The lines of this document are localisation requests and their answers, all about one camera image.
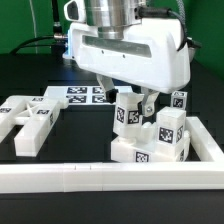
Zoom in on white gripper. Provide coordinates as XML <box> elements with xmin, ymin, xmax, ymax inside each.
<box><xmin>64</xmin><ymin>0</ymin><xmax>190</xmax><ymax>117</ymax></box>

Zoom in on white chair seat part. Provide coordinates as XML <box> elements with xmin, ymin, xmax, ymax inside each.
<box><xmin>111</xmin><ymin>122</ymin><xmax>190</xmax><ymax>163</ymax></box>

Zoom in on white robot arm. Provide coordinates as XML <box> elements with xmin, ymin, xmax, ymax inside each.
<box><xmin>64</xmin><ymin>0</ymin><xmax>190</xmax><ymax>116</ymax></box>

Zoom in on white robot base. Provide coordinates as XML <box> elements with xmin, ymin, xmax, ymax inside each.
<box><xmin>63</xmin><ymin>29</ymin><xmax>74</xmax><ymax>60</ymax></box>

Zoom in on white chair back part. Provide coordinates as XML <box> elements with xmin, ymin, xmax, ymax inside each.
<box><xmin>0</xmin><ymin>95</ymin><xmax>69</xmax><ymax>157</ymax></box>

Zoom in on white L-shaped obstacle fence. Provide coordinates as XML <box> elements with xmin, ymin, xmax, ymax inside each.
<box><xmin>0</xmin><ymin>117</ymin><xmax>224</xmax><ymax>194</ymax></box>

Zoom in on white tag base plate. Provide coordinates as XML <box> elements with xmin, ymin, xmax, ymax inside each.
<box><xmin>43</xmin><ymin>85</ymin><xmax>134</xmax><ymax>106</ymax></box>

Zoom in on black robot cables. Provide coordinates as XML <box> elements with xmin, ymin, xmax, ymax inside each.
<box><xmin>9</xmin><ymin>0</ymin><xmax>69</xmax><ymax>56</ymax></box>

